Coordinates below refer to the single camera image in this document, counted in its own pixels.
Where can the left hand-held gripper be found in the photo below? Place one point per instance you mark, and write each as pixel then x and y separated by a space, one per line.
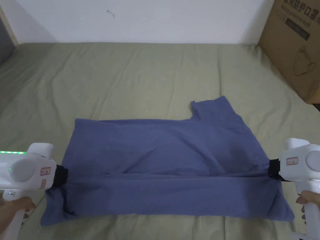
pixel 30 170

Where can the brown cardboard carton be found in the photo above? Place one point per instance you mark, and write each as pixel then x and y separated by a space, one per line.
pixel 292 45

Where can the dark blue shirt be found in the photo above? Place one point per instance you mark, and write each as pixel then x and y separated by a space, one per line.
pixel 160 162

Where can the person's right hand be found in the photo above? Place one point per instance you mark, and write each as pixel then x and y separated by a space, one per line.
pixel 311 200

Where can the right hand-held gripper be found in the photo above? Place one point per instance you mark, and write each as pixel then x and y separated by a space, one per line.
pixel 297 162

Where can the bed with pale green sheet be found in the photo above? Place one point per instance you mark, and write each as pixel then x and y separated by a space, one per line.
pixel 125 75

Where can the person's left hand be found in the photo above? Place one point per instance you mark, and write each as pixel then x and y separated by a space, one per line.
pixel 13 206

